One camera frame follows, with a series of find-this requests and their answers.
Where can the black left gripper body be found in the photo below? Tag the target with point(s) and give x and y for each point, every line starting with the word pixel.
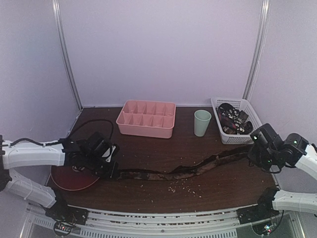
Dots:
pixel 93 164

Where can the dark floral patterned tie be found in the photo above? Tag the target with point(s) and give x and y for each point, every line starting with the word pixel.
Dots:
pixel 185 172

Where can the pink divided organizer box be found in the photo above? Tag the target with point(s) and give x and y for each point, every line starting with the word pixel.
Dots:
pixel 147 118

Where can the mint green plastic cup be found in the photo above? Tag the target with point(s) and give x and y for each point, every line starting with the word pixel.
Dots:
pixel 201 121

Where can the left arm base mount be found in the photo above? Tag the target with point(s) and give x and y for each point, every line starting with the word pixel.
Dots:
pixel 66 217

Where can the brown patterned tie in basket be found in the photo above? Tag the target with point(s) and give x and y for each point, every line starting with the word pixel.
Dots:
pixel 233 121

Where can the aluminium front rail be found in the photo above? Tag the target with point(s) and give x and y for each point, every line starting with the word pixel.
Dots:
pixel 226 223

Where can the white plastic mesh basket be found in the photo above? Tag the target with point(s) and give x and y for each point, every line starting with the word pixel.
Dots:
pixel 241 105

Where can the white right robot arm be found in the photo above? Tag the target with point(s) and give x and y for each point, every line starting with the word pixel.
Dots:
pixel 298 201

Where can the red round tray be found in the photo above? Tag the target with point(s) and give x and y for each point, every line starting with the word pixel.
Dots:
pixel 72 179

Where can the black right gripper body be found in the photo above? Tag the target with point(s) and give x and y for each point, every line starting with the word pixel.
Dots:
pixel 254 154

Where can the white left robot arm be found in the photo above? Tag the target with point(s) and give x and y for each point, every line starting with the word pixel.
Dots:
pixel 26 152

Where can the right aluminium corner post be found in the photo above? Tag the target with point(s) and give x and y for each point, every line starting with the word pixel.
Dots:
pixel 259 46

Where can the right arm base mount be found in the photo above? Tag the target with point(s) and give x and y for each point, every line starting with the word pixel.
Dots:
pixel 261 211

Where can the aluminium corner post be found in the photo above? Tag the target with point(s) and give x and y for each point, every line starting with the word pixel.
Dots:
pixel 65 55
pixel 259 46

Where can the left aluminium corner post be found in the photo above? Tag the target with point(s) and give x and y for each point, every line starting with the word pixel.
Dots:
pixel 65 55

